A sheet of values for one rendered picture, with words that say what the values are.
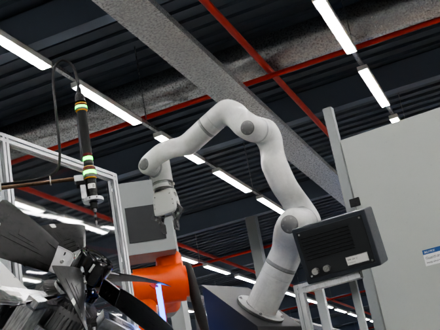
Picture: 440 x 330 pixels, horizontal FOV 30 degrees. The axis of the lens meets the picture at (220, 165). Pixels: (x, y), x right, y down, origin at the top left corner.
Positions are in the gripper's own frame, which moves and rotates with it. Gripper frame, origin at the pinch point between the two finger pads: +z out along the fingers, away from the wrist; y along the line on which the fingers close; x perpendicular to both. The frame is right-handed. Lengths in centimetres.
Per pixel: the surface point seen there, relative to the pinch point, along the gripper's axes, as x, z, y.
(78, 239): 51, 10, 8
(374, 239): 18, 30, -83
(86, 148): 52, -20, -1
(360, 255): 18, 34, -77
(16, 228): 81, 10, 9
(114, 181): -76, -57, 70
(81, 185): 54, -7, 2
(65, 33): -448, -405, 340
